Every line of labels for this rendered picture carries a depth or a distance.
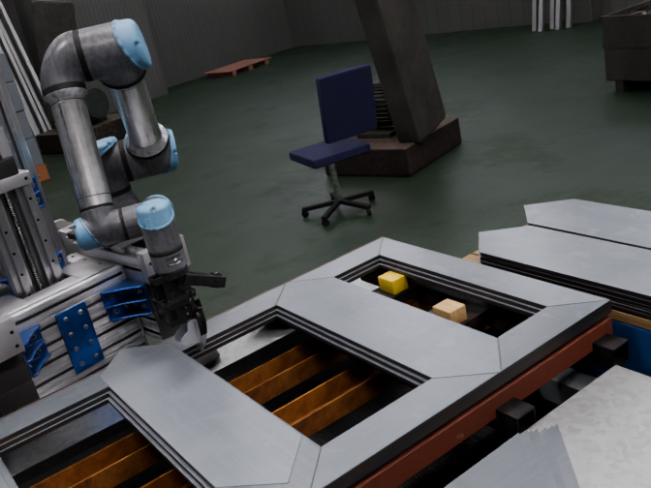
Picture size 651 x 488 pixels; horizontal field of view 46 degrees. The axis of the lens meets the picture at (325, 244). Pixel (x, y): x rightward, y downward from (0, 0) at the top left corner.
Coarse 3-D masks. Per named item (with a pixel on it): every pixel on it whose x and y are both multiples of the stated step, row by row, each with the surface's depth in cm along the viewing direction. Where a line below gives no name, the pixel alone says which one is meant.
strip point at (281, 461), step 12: (288, 444) 134; (264, 456) 132; (276, 456) 131; (288, 456) 131; (252, 468) 130; (264, 468) 129; (276, 468) 128; (288, 468) 128; (228, 480) 128; (240, 480) 127; (252, 480) 126; (264, 480) 126; (276, 480) 125; (288, 480) 125
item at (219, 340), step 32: (448, 288) 184; (480, 288) 176; (256, 320) 185; (288, 320) 184; (192, 352) 177; (352, 352) 163; (544, 352) 148; (416, 384) 147; (64, 416) 162; (128, 416) 157; (448, 416) 135; (0, 448) 155; (160, 448) 144; (320, 448) 131; (384, 448) 128; (192, 480) 133; (352, 480) 125
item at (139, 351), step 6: (138, 348) 182; (144, 348) 181; (150, 348) 180; (156, 348) 180; (126, 354) 180; (132, 354) 179; (138, 354) 178; (144, 354) 178; (114, 360) 178; (120, 360) 178; (126, 360) 177; (132, 360) 176; (108, 366) 176; (114, 366) 175; (120, 366) 175; (108, 372) 173
